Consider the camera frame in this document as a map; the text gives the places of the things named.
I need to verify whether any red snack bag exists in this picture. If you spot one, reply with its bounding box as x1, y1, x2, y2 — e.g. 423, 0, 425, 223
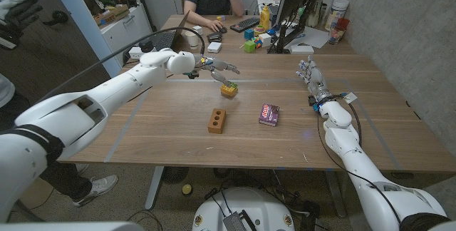
328, 17, 351, 46

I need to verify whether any white shelf cabinet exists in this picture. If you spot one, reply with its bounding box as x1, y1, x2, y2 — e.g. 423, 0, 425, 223
44, 0, 154, 79

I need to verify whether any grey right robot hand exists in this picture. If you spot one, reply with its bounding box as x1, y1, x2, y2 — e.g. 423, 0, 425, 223
297, 55, 334, 106

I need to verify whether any white canister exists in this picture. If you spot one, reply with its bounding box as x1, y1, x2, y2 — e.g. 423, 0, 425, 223
323, 0, 351, 31

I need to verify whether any yellow green lego stack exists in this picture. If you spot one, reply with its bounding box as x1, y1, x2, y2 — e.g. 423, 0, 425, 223
219, 81, 239, 98

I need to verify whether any dark laptop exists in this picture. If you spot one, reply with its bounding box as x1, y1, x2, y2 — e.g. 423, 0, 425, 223
149, 11, 190, 52

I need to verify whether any grey finned electronics module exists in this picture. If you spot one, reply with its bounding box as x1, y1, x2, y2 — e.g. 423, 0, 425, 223
222, 211, 249, 231

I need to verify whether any white flat device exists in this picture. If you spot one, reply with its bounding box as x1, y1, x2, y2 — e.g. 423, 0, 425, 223
289, 44, 316, 55

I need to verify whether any black power adapter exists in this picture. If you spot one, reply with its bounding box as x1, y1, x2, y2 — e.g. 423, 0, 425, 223
138, 38, 154, 53

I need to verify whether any black keyboard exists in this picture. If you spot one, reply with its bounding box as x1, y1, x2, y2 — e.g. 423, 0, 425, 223
229, 16, 261, 34

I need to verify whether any cardboard box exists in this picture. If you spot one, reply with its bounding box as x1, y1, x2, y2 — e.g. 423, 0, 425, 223
93, 4, 131, 26

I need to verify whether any grey table leg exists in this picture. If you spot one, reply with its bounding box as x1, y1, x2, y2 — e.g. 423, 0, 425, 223
323, 170, 347, 219
144, 166, 165, 210

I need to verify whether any standing person in black trousers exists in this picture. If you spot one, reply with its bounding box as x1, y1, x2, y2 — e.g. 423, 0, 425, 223
0, 73, 118, 207

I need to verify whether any purple package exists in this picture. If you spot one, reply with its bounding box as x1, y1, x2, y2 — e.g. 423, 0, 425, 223
258, 103, 281, 128

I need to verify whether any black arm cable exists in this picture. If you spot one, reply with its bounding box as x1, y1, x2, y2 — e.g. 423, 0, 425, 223
316, 91, 403, 225
35, 26, 207, 103

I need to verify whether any yellow mustard bottle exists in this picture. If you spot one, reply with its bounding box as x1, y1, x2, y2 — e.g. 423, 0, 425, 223
259, 5, 271, 31

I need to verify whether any black white teleoperation glove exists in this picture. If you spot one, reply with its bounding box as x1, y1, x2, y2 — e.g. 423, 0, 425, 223
0, 0, 43, 50

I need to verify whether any white robot torso base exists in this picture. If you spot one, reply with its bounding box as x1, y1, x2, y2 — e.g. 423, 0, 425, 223
192, 187, 296, 231

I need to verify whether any black floor fan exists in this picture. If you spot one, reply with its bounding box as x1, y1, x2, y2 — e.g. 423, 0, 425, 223
162, 166, 190, 185

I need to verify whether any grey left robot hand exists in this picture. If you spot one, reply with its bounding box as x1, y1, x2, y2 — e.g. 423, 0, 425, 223
194, 55, 241, 88

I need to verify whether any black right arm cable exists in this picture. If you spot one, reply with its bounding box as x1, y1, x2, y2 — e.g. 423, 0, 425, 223
316, 91, 403, 225

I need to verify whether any brown brick block with holes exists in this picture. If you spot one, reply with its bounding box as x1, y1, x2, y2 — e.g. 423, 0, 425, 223
207, 108, 227, 135

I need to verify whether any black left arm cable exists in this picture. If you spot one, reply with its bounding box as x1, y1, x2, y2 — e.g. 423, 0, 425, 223
35, 26, 207, 103

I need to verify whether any white power strip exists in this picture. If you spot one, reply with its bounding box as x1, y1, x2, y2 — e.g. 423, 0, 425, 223
128, 46, 147, 61

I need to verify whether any white paper sheet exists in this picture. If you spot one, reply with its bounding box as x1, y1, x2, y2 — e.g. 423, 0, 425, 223
284, 26, 331, 50

